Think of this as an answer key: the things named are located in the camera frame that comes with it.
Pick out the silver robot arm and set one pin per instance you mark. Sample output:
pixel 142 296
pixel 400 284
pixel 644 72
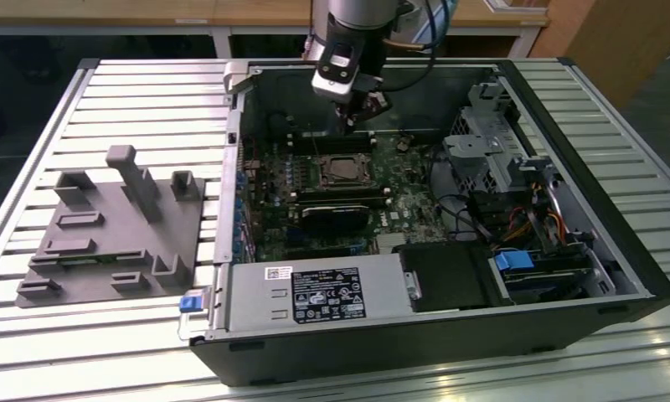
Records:
pixel 363 12

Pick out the black RAM slot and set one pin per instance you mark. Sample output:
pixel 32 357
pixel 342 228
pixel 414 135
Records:
pixel 347 149
pixel 330 131
pixel 340 192
pixel 347 143
pixel 340 195
pixel 340 189
pixel 347 137

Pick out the CPU socket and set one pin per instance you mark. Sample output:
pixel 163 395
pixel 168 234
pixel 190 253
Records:
pixel 315 173

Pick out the grey metal drive cage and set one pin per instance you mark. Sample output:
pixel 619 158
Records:
pixel 480 167

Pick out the green motherboard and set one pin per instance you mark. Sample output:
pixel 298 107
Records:
pixel 414 197

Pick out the green RAM stick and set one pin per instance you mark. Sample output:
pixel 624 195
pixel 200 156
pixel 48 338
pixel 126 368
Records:
pixel 340 201
pixel 90 261

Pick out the black graphics card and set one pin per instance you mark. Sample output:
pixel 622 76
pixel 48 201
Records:
pixel 335 218

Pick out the wooden desk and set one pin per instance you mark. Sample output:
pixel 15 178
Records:
pixel 146 12

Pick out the silver finned heat sink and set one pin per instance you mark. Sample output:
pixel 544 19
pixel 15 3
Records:
pixel 391 243

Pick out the wooden cabinet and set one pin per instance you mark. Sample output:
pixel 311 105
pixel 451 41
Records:
pixel 620 42

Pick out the hard disk in blue carrier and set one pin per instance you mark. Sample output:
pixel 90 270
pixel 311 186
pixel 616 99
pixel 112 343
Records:
pixel 514 261

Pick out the grey parts rack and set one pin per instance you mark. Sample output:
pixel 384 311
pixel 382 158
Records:
pixel 123 234

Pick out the grey power supply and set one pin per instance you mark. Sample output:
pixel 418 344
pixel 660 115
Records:
pixel 258 301

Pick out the blue case latch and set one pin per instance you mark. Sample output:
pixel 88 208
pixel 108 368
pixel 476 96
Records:
pixel 190 304

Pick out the black PC case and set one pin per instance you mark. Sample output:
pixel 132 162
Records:
pixel 368 356

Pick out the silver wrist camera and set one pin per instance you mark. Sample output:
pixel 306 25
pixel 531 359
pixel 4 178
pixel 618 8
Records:
pixel 335 79

